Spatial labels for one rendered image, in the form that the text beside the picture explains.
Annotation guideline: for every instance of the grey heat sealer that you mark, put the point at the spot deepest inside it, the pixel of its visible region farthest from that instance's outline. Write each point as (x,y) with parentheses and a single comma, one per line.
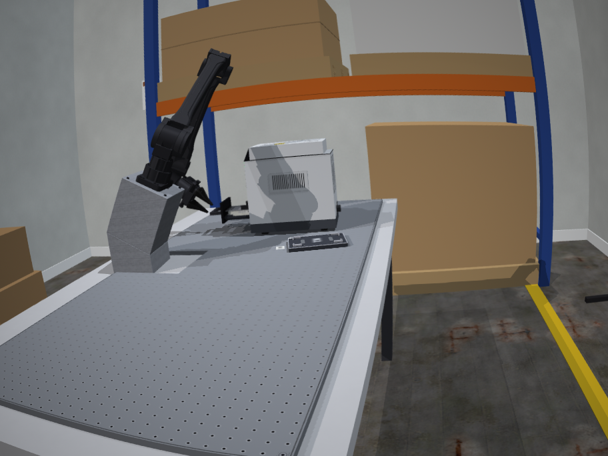
(289,187)

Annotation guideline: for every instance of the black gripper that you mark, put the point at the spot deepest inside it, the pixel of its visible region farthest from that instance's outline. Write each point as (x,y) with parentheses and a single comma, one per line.
(190,192)

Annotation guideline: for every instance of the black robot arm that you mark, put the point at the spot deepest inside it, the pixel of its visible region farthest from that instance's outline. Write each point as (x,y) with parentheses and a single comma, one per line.
(173,147)

